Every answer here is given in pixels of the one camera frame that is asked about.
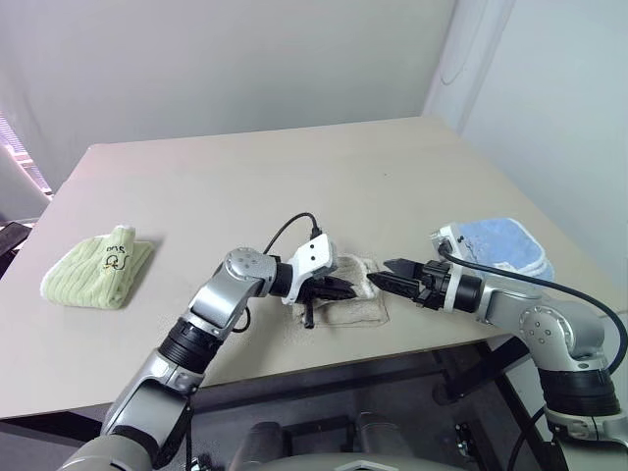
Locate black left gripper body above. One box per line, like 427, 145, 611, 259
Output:
295, 275, 336, 328

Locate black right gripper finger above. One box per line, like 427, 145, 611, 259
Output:
367, 271, 419, 302
383, 256, 424, 282

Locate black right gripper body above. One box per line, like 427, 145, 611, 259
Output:
413, 260, 452, 311

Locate beige towel with white cord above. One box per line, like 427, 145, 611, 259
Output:
292, 252, 392, 328

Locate blue towel with white trim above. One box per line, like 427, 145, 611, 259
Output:
455, 216, 555, 284

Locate green folded towel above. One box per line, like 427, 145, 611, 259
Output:
39, 224, 156, 311

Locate grey robot body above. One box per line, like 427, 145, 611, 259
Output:
239, 453, 443, 471

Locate black object beside table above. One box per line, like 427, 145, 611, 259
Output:
0, 221, 33, 281

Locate white window blinds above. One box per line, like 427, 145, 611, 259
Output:
0, 110, 53, 195

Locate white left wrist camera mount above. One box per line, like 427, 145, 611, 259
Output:
282, 234, 340, 306

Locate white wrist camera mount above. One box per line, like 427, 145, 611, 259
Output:
429, 223, 467, 314
282, 234, 340, 306

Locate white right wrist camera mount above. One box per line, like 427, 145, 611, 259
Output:
429, 223, 467, 314

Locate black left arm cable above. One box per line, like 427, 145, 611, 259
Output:
233, 212, 324, 334

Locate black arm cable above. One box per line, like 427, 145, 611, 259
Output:
438, 241, 628, 377
233, 212, 324, 334

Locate black table frame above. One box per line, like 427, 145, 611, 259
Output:
188, 338, 546, 443

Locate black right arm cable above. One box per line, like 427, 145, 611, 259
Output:
438, 241, 628, 377

